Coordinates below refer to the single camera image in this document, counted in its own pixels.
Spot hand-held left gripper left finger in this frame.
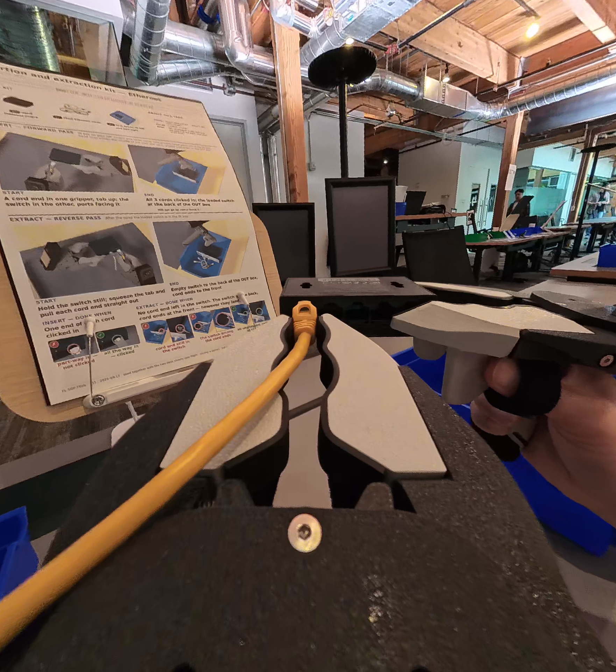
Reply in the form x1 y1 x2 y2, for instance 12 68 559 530
161 315 300 494

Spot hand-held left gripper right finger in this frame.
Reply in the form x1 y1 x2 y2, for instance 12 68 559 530
317 313 450 494

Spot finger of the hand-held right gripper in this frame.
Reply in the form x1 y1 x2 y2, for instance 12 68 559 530
416 280 521 306
391 302 595 406

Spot black network switch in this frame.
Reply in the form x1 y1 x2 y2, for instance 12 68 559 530
279 276 437 339

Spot yellow ethernet cable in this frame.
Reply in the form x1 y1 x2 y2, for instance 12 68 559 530
0 301 319 672

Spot person's right hand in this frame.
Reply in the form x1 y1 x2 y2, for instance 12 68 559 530
471 357 616 549

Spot black office chair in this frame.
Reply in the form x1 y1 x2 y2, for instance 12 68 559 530
403 228 476 285

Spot green-topped table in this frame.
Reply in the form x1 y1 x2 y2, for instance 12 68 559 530
466 229 550 279

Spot white stand base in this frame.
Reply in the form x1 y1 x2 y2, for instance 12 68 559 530
109 415 147 448

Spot printed instruction poster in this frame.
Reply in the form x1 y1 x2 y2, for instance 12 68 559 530
0 58 277 405

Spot wooden pillar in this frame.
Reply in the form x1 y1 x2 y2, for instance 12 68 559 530
271 21 312 205

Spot black pole with round top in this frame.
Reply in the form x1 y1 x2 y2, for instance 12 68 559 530
308 44 378 179

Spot silver ventilation duct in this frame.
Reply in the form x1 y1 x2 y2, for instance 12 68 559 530
119 0 519 106

